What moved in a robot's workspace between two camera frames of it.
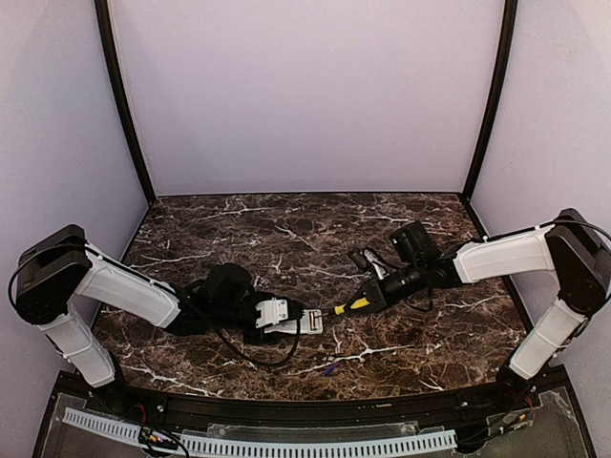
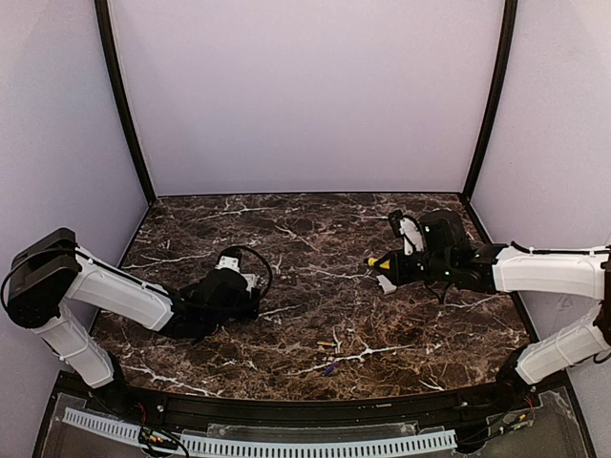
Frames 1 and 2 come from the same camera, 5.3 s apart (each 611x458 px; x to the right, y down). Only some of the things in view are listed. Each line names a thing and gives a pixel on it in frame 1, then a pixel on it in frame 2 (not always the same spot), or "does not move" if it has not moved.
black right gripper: (378, 293) -> (401, 269)
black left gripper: (254, 331) -> (245, 300)
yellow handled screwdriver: (340, 309) -> (386, 264)
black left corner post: (115, 80) does not move
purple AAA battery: (330, 368) does not move
